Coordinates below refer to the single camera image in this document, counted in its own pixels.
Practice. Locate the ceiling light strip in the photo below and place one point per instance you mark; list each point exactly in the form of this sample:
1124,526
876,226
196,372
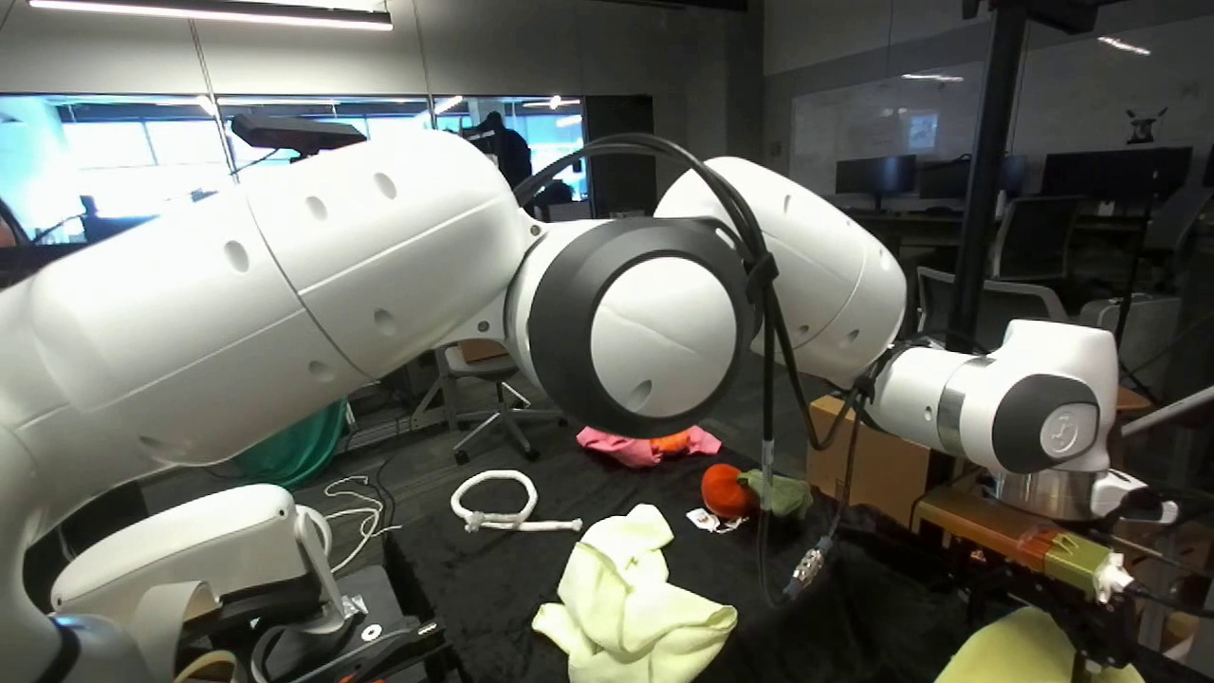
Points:
201,11

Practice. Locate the grey office chair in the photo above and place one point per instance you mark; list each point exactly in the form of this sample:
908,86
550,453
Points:
497,403

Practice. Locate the orange plush tomato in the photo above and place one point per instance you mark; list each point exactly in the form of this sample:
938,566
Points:
722,489

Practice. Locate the white framed mesh chair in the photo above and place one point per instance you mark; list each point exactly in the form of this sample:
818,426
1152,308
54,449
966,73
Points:
1012,251

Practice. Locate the pink orange cloth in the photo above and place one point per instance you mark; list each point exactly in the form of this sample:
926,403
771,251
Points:
632,446

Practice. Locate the black clamp mount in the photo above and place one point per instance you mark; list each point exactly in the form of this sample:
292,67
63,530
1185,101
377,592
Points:
354,637

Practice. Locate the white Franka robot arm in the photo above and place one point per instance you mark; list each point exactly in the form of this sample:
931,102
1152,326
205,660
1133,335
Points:
315,291

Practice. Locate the black velvet table cloth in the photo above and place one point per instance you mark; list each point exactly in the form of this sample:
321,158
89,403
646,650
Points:
708,609

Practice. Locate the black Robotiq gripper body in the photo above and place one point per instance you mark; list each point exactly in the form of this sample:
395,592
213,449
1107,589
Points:
1107,637

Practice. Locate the black computer monitor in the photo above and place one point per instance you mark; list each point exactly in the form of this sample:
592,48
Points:
874,174
1114,172

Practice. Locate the green draped cloth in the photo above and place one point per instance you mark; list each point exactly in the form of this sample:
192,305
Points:
305,449

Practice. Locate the person in beige top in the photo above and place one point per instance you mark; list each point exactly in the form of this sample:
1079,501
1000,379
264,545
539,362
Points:
10,248

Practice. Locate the person in dark clothes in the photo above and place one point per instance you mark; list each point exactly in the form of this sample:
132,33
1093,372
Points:
505,145

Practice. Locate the bright yellow towel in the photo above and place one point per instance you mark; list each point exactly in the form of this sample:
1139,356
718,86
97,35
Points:
1012,650

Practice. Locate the pale cream cloth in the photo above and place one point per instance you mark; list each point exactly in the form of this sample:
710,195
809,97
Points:
632,609

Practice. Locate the white tube loop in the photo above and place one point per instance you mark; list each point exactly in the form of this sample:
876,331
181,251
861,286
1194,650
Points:
536,526

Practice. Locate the black camera on stand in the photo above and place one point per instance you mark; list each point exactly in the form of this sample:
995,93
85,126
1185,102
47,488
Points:
291,126

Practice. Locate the cardboard box with black tape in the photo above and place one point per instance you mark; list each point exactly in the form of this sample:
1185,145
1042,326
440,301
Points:
874,474

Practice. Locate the black vertical pole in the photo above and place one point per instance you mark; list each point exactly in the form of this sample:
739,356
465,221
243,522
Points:
988,189

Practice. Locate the grey metal rail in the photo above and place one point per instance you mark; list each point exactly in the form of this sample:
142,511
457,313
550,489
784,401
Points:
1169,406

